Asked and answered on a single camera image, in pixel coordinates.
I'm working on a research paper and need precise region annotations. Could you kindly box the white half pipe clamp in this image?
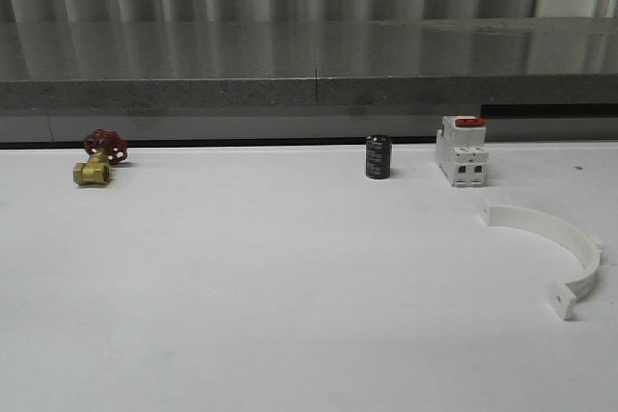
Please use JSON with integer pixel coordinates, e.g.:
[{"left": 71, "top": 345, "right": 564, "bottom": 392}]
[{"left": 481, "top": 203, "right": 602, "bottom": 320}]

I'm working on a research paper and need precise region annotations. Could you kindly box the brass valve red handwheel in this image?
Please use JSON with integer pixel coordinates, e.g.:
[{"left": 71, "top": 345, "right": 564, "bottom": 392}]
[{"left": 72, "top": 128, "right": 127, "bottom": 186}]

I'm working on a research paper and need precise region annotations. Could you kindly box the white circuit breaker red switch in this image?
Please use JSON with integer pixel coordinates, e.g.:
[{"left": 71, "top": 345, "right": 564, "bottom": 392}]
[{"left": 435, "top": 116, "right": 489, "bottom": 187}]

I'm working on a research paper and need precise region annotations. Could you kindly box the grey stone counter ledge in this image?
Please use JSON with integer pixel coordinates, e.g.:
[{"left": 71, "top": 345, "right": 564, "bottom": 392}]
[{"left": 1, "top": 18, "right": 617, "bottom": 147}]

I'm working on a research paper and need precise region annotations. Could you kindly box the black cylindrical capacitor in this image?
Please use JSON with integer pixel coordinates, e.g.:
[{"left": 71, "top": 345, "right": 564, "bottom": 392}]
[{"left": 365, "top": 134, "right": 392, "bottom": 179}]

